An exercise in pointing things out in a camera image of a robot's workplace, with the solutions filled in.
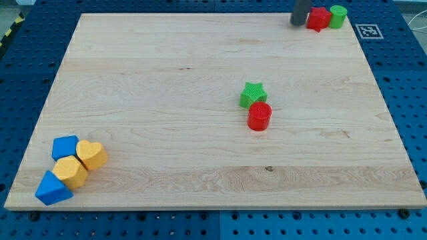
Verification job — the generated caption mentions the white cable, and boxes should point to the white cable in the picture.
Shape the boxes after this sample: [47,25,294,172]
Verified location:
[407,9,427,35]

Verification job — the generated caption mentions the yellow heart block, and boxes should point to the yellow heart block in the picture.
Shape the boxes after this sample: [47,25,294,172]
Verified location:
[76,140,108,171]

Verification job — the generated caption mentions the green cylinder block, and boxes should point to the green cylinder block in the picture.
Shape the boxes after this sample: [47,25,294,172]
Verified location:
[328,5,348,29]

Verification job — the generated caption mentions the white fiducial marker tag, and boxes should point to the white fiducial marker tag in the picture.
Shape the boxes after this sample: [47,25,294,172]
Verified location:
[355,24,384,39]

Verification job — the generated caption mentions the blue triangle block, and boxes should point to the blue triangle block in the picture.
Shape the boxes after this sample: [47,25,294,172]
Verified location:
[35,171,73,205]

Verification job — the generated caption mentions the green star block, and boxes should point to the green star block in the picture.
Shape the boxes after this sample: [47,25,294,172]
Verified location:
[239,82,268,109]

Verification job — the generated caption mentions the wooden board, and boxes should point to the wooden board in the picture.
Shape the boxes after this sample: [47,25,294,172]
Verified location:
[5,13,426,211]

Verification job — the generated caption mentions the yellow hexagon block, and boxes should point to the yellow hexagon block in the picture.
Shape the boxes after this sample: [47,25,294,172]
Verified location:
[52,155,88,189]

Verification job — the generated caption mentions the red cylinder block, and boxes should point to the red cylinder block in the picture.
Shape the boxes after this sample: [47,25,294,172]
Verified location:
[247,101,272,131]

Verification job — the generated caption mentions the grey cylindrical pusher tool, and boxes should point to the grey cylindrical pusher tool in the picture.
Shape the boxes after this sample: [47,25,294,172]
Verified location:
[290,0,312,27]

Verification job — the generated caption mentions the red star block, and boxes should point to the red star block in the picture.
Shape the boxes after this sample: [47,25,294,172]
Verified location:
[306,7,332,32]

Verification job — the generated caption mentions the blue cube block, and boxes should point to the blue cube block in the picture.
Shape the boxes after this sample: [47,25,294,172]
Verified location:
[51,135,79,161]

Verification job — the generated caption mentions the black yellow hazard tape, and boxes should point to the black yellow hazard tape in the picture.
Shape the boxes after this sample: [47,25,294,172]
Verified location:
[1,12,25,51]

